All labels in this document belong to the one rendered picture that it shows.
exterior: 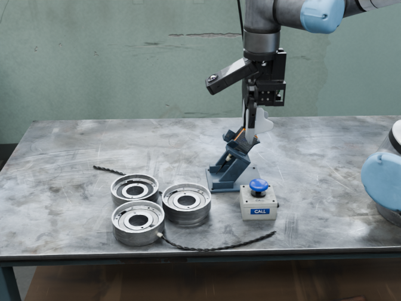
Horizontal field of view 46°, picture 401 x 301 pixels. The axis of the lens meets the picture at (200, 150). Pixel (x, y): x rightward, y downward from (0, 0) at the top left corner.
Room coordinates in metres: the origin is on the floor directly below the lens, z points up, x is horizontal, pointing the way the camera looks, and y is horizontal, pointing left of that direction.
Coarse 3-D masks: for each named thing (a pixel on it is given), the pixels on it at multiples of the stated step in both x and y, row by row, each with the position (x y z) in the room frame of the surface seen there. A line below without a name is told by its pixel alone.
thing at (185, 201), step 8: (176, 184) 0.87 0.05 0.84; (184, 184) 0.88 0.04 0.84; (192, 184) 0.88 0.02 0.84; (168, 192) 0.86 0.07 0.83; (176, 192) 0.87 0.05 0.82; (200, 192) 0.86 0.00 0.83; (208, 192) 0.84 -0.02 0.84; (176, 200) 0.83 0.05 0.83; (184, 200) 0.85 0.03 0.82; (192, 200) 0.84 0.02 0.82; (208, 200) 0.81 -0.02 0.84; (168, 208) 0.79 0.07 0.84; (176, 208) 0.78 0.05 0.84; (184, 208) 0.80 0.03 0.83; (192, 208) 0.80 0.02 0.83; (200, 208) 0.79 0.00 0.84; (208, 208) 0.80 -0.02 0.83; (168, 216) 0.80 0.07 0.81; (176, 216) 0.78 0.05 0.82; (184, 216) 0.78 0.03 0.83; (192, 216) 0.78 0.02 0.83; (200, 216) 0.79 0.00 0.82; (184, 224) 0.78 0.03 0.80
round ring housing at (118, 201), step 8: (128, 176) 0.91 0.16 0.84; (136, 176) 0.91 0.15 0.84; (144, 176) 0.91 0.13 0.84; (112, 184) 0.87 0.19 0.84; (136, 184) 0.89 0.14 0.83; (112, 192) 0.84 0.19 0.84; (128, 192) 0.88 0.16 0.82; (136, 192) 0.89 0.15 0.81; (144, 192) 0.86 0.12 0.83; (112, 200) 0.84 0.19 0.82; (120, 200) 0.82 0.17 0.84; (128, 200) 0.81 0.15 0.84; (136, 200) 0.81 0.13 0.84; (144, 200) 0.82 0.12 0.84; (152, 200) 0.83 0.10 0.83
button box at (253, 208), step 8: (240, 192) 0.85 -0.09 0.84; (248, 192) 0.84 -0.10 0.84; (264, 192) 0.83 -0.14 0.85; (272, 192) 0.84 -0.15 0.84; (240, 200) 0.84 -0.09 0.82; (248, 200) 0.81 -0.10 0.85; (256, 200) 0.81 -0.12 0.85; (264, 200) 0.81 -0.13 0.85; (272, 200) 0.81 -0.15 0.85; (240, 208) 0.83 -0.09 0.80; (248, 208) 0.80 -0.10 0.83; (256, 208) 0.80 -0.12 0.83; (264, 208) 0.80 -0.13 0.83; (272, 208) 0.80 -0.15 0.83; (248, 216) 0.80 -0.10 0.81; (256, 216) 0.80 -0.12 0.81; (264, 216) 0.80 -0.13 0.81; (272, 216) 0.80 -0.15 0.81
